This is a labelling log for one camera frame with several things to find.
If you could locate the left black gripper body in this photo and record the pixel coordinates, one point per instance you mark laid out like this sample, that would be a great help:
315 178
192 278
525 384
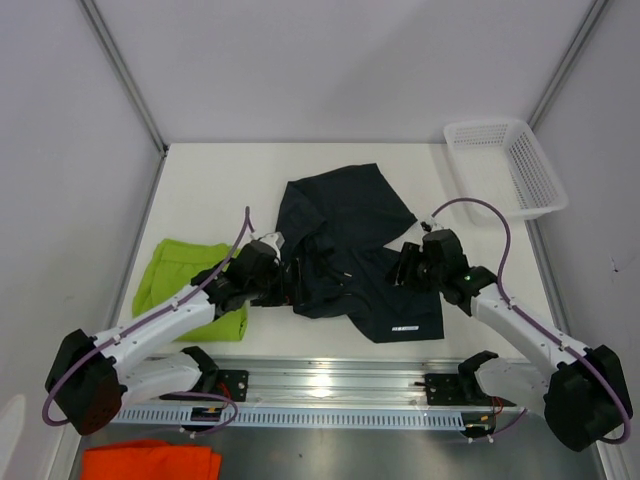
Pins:
255 286

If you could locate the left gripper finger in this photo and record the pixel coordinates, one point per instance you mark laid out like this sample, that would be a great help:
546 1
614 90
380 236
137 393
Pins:
277 294
292 282

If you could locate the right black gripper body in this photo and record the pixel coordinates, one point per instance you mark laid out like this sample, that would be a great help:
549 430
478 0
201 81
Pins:
432 275

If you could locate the dark navy shorts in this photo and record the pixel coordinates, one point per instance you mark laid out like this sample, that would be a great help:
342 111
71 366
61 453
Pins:
339 225

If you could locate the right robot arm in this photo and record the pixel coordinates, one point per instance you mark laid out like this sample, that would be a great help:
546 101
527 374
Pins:
580 392

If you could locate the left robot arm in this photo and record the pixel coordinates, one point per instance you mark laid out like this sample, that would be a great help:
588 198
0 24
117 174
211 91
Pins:
94 377

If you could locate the white plastic basket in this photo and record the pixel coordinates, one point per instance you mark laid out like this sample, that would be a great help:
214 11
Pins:
500 161

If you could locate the orange cloth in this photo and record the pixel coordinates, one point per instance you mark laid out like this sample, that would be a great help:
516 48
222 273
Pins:
150 459

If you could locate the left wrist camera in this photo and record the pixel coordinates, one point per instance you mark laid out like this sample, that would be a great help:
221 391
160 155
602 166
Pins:
274 240

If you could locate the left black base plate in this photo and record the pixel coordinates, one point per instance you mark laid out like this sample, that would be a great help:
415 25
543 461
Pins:
231 384

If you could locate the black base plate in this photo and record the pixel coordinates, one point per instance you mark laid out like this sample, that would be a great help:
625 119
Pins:
231 384
446 389

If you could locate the aluminium mounting rail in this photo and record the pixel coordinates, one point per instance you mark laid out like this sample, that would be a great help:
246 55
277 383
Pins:
337 383

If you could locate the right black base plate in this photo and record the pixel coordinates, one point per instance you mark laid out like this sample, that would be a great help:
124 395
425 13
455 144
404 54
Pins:
446 389

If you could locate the white slotted cable duct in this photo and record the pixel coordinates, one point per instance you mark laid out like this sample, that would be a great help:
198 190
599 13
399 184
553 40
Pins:
198 416

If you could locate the right aluminium corner post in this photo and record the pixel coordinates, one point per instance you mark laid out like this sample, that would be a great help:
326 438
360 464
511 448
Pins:
586 30

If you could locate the aluminium corner post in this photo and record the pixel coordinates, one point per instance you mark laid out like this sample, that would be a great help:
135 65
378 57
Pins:
107 42
586 30

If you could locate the left aluminium corner post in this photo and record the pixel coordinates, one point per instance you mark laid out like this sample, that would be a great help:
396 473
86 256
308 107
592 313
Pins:
107 42

